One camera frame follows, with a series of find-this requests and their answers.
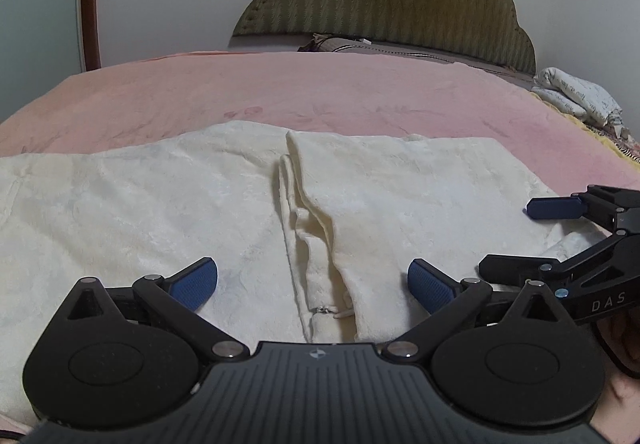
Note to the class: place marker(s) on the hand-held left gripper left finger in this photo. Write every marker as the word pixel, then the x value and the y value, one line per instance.
pixel 197 281

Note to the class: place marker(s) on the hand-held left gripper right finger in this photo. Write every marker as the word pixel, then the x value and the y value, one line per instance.
pixel 429 286

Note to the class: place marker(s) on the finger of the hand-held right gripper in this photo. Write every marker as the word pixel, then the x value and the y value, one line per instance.
pixel 515 268
pixel 555 207

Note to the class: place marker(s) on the white pants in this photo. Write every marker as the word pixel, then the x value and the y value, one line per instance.
pixel 150 209

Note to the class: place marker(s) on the person's right hand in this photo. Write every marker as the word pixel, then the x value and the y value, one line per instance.
pixel 622 404

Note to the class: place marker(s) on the yellow quilt edge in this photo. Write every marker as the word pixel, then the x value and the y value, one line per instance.
pixel 612 139

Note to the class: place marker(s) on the white printed cloth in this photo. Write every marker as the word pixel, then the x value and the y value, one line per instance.
pixel 580 94

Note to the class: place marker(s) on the brown pillow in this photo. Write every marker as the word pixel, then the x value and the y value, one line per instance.
pixel 400 48

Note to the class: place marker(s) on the pink bed blanket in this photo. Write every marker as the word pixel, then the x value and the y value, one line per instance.
pixel 300 84

